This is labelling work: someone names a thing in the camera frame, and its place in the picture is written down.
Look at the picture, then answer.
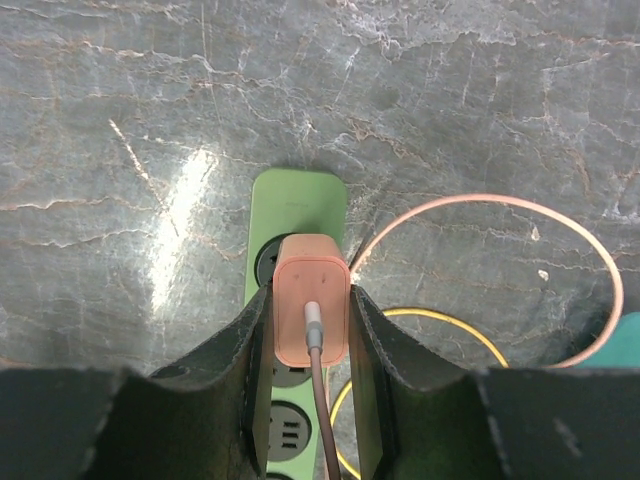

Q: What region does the pink usb cable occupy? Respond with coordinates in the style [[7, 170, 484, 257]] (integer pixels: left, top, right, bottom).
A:
[[304, 193, 625, 480]]

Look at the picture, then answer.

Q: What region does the teal triangular power strip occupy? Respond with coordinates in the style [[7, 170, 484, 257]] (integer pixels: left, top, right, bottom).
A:
[[577, 312, 640, 368]]

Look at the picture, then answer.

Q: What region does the green power strip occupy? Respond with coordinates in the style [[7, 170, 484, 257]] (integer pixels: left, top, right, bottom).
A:
[[244, 168, 347, 479]]

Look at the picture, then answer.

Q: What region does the yellow usb cable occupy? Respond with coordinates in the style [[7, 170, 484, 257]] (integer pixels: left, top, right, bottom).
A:
[[329, 307, 510, 480]]

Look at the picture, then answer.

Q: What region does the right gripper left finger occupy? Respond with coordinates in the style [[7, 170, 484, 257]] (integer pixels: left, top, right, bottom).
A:
[[1, 286, 274, 479]]

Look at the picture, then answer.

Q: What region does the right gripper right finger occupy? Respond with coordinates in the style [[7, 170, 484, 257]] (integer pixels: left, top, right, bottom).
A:
[[349, 287, 639, 479]]

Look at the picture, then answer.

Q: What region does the pink usb charger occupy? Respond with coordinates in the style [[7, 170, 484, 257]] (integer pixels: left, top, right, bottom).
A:
[[273, 234, 351, 368]]

